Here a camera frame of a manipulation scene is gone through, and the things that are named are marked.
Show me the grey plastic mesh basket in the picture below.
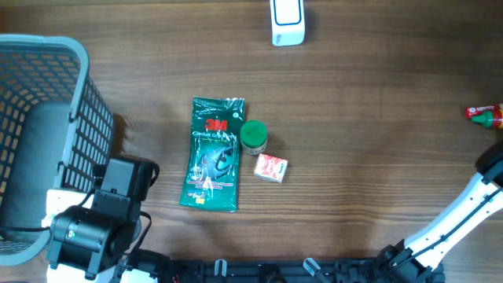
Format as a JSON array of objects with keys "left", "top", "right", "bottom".
[{"left": 1, "top": 34, "right": 115, "bottom": 266}]

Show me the yellow bottle green cap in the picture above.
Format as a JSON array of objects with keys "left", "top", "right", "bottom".
[{"left": 471, "top": 109, "right": 502, "bottom": 129}]

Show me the green lid small jar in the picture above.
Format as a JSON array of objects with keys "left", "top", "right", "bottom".
[{"left": 240, "top": 120, "right": 268, "bottom": 156}]

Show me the white barcode scanner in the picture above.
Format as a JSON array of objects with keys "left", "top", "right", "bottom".
[{"left": 270, "top": 0, "right": 306, "bottom": 47}]

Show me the red white small box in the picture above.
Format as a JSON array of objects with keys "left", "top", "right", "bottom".
[{"left": 254, "top": 153, "right": 288, "bottom": 183}]

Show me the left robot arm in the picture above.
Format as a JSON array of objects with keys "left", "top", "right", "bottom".
[{"left": 47, "top": 157, "right": 160, "bottom": 282}]

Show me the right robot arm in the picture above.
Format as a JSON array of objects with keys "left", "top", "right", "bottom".
[{"left": 373, "top": 142, "right": 502, "bottom": 283}]

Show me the green 3M gloves packet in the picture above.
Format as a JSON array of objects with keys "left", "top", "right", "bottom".
[{"left": 179, "top": 97, "right": 245, "bottom": 211}]

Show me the red Nescafe stick sachet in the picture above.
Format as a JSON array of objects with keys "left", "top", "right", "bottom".
[{"left": 465, "top": 103, "right": 502, "bottom": 119}]

